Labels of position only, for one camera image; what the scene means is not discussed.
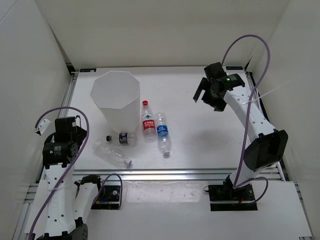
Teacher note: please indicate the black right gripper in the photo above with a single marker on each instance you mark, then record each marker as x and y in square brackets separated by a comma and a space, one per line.
[219, 105]

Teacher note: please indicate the clear crushed plastic bottle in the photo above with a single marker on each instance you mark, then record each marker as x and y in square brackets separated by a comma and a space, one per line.
[111, 154]

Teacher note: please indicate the blue label plastic bottle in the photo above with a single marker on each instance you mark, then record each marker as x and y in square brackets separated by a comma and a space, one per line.
[163, 138]

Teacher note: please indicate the black cap plastic bottle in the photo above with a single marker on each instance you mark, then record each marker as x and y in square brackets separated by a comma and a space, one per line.
[122, 139]

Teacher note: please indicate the red label plastic bottle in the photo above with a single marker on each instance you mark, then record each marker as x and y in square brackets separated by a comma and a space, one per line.
[148, 122]

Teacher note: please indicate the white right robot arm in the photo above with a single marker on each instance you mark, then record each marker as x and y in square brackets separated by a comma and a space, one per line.
[264, 145]

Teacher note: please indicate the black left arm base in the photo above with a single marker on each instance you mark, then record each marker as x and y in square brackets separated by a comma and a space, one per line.
[109, 198]

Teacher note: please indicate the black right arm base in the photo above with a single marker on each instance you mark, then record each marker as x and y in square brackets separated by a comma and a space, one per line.
[224, 200]

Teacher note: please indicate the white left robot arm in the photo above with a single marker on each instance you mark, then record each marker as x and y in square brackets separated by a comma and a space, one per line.
[70, 201]

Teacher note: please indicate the white octagonal bin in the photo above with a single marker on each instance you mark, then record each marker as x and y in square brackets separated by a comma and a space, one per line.
[117, 96]

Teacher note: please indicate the blue sticker right corner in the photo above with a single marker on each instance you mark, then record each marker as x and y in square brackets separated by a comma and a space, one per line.
[234, 68]

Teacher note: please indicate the blue sticker corner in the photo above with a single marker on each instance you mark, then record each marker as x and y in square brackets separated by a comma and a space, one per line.
[87, 70]
[234, 68]

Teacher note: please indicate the blue sticker left corner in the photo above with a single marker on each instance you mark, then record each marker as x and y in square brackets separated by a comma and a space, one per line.
[87, 70]

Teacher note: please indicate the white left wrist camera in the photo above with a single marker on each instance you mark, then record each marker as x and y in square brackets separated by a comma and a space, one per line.
[42, 127]

